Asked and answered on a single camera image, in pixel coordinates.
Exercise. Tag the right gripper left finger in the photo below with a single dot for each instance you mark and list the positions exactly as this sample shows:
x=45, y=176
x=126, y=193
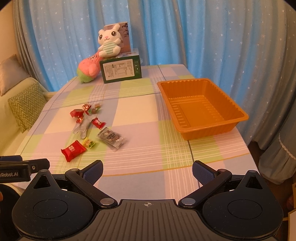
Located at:
x=82, y=182

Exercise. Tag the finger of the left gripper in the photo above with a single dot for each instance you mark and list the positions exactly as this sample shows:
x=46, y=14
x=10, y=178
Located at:
x=37, y=164

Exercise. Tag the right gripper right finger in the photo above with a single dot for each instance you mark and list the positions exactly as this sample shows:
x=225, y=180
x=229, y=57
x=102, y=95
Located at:
x=211, y=180

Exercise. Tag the large red snack packet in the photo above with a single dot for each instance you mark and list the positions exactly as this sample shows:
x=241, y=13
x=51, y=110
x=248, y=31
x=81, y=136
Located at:
x=73, y=150

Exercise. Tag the yellow green candy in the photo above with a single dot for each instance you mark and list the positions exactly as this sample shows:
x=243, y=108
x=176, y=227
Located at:
x=88, y=143

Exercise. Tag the clear dark snack packet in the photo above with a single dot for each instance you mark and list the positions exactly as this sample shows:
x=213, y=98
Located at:
x=113, y=139

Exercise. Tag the green white snack bag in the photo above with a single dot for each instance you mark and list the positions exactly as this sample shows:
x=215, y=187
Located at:
x=83, y=127

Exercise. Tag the small red candy packet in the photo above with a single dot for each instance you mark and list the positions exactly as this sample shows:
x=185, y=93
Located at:
x=97, y=123

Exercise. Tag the red foil packet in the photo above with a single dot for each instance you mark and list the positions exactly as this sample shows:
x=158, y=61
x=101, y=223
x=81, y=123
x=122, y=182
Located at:
x=77, y=113

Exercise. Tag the red patterned candy wrapper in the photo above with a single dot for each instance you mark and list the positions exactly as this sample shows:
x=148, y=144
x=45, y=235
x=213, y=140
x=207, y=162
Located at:
x=86, y=107

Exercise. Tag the green brown candy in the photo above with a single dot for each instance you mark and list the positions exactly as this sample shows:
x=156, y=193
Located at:
x=93, y=111

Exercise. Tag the light green sofa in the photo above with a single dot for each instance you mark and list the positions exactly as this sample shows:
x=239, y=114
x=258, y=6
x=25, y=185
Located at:
x=11, y=135

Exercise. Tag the green zigzag cushion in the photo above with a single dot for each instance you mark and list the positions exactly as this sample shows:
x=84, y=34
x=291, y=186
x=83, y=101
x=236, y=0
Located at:
x=27, y=106

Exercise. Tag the grey lace cloth cover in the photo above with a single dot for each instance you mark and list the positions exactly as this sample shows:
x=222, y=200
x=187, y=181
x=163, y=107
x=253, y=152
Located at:
x=277, y=163

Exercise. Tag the plaid tablecloth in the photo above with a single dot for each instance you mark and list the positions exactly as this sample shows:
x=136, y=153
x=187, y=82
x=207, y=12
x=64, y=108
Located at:
x=155, y=162

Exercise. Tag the orange plastic tray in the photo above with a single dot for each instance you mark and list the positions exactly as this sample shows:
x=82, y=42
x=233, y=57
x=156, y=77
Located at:
x=199, y=108

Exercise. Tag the grey satin cushion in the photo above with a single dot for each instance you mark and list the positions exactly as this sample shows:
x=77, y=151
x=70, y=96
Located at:
x=11, y=74

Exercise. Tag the pink green plush toy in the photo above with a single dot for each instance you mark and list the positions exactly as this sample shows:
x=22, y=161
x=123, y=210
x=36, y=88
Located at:
x=89, y=68

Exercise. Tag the green white carton box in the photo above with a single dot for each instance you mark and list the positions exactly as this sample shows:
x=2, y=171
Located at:
x=124, y=66

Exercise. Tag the blue star curtain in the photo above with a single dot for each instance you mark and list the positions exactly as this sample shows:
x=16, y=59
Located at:
x=246, y=47

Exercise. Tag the brown picture box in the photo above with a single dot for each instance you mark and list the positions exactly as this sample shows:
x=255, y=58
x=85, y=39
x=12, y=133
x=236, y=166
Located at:
x=125, y=37

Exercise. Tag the white bunny plush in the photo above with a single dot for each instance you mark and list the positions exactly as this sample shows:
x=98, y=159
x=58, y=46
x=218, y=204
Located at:
x=109, y=41

